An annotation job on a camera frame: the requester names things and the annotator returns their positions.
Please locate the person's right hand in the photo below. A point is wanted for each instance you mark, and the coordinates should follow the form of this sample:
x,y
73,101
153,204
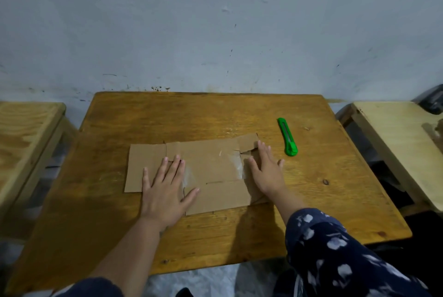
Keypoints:
x,y
268,177

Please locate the person's left hand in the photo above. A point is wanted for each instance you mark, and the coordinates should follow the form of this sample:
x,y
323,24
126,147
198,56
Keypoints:
x,y
161,201

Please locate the person's left thumb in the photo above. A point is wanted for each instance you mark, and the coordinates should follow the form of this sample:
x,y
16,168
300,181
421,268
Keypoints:
x,y
191,197

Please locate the person's right little finger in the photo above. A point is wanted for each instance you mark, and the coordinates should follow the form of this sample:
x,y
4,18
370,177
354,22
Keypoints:
x,y
280,168

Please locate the person's left middle finger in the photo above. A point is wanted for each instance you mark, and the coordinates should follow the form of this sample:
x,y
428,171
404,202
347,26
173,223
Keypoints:
x,y
173,169

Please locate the person's right thumb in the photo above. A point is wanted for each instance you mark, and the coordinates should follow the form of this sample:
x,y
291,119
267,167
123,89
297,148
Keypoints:
x,y
253,167

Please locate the person's left little finger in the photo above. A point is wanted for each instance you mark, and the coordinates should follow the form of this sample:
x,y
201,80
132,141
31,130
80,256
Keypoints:
x,y
146,179

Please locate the brown cardboard box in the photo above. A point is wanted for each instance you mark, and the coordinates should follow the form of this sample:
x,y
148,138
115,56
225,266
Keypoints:
x,y
214,168

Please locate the person's left forearm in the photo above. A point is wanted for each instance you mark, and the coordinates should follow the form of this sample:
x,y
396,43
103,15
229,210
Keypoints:
x,y
128,255

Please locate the person's right forearm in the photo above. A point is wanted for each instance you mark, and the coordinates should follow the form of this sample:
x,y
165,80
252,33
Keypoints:
x,y
285,205

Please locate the green utility knife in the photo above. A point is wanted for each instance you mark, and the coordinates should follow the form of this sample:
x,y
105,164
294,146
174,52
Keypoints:
x,y
288,137

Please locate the dark blue floral sleeve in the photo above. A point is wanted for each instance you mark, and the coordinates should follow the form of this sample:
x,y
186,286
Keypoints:
x,y
332,255

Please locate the light wooden side table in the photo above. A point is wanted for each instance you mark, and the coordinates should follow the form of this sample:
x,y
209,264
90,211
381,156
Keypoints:
x,y
398,144
24,144

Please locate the dark blue plain sleeve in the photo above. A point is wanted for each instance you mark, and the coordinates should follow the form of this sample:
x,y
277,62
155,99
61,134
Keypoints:
x,y
91,289

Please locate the black object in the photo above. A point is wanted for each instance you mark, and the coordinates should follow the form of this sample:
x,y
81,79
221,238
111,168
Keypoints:
x,y
432,99

